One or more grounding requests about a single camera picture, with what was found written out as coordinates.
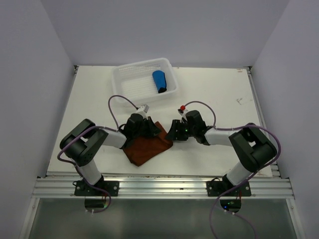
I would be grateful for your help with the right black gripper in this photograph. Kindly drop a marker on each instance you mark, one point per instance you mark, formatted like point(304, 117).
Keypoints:
point(173, 135)

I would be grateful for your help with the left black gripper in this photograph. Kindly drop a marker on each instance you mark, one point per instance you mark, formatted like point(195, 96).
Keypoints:
point(153, 129)

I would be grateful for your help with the brown towel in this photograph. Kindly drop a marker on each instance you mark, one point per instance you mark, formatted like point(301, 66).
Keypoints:
point(143, 149)

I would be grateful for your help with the white plastic basket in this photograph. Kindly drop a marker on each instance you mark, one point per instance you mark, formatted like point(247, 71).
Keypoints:
point(135, 82)

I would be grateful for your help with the blue and grey towel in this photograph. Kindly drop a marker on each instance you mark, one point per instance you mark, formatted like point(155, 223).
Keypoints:
point(160, 81)

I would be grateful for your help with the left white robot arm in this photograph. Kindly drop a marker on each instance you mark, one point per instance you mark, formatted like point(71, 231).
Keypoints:
point(80, 146)

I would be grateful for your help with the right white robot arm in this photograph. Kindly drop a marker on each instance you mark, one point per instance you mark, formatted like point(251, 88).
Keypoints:
point(253, 149)

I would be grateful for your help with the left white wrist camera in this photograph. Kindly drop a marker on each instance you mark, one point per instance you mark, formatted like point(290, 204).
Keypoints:
point(143, 109)

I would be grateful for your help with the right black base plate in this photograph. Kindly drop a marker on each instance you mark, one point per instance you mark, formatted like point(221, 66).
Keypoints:
point(217, 186)

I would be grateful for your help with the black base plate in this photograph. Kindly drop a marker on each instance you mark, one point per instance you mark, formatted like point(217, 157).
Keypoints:
point(217, 186)
point(82, 189)

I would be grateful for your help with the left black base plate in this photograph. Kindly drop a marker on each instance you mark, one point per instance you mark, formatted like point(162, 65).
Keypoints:
point(82, 189)

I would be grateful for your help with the aluminium rail frame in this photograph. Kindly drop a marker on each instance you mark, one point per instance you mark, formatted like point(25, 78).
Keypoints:
point(170, 201)

